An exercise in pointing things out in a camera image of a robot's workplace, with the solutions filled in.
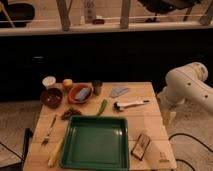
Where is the black office chair background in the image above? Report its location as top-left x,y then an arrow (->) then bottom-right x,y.
137,0 -> 201,23

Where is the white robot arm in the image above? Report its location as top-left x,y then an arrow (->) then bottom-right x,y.
157,62 -> 213,126

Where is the green chili pepper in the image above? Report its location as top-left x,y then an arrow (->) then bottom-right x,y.
97,99 -> 108,116

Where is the grey blue cloth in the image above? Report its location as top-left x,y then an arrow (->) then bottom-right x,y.
110,86 -> 129,98

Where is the blue sponge in bowl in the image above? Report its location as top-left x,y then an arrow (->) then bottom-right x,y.
75,88 -> 90,101

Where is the metal fork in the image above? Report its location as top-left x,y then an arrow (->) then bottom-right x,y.
41,115 -> 57,145

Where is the brown patterned box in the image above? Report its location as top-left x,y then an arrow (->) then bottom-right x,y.
130,133 -> 151,161

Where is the orange bowl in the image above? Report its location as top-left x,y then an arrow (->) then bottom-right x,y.
68,84 -> 92,104

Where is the black cable right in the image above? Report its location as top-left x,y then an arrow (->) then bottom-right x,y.
168,132 -> 213,171

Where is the black chair background left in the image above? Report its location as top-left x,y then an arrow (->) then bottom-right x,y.
0,0 -> 35,28

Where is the green square tray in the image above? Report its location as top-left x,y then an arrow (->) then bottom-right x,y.
59,116 -> 130,171

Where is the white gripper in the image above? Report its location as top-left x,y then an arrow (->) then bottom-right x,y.
157,93 -> 183,126

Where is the dark metal cup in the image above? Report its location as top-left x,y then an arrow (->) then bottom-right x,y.
92,80 -> 102,95

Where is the orange fruit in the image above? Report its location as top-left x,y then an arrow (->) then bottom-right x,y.
62,79 -> 73,89

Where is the white handled dish brush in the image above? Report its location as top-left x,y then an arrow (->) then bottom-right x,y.
113,100 -> 149,111

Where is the brown dried food pile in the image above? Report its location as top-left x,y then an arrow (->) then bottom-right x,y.
61,108 -> 81,120

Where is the dark brown bowl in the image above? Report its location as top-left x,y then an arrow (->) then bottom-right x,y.
40,88 -> 63,108

